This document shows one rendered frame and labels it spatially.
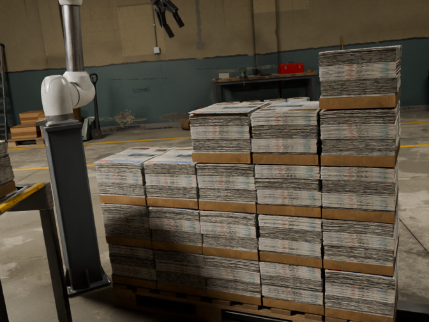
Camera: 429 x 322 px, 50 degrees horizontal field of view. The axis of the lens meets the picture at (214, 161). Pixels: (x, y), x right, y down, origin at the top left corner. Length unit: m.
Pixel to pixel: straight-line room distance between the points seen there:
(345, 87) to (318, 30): 7.02
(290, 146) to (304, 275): 0.59
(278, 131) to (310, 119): 0.15
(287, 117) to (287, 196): 0.34
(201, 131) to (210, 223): 0.44
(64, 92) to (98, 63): 6.59
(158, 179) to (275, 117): 0.68
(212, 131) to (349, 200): 0.66
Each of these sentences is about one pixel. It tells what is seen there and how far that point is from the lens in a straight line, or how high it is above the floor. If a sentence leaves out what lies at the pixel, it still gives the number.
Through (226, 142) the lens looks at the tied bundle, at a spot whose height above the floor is 0.93.
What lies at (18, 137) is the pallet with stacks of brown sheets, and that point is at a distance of 8.88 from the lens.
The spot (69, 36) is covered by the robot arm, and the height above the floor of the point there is 1.48.
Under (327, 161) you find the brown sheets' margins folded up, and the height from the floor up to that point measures 0.85.
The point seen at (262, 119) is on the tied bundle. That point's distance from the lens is 1.96.
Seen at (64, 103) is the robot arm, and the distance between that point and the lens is 2.71.
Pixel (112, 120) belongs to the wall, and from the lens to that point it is 9.30.
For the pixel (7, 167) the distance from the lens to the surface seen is 2.15.
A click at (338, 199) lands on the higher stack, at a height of 0.69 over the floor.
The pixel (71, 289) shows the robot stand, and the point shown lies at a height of 0.02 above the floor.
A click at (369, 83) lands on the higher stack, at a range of 1.86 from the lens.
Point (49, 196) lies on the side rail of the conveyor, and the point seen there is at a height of 0.74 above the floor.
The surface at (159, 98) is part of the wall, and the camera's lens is 9.01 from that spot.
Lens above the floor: 1.31
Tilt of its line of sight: 13 degrees down
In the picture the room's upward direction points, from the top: 5 degrees counter-clockwise
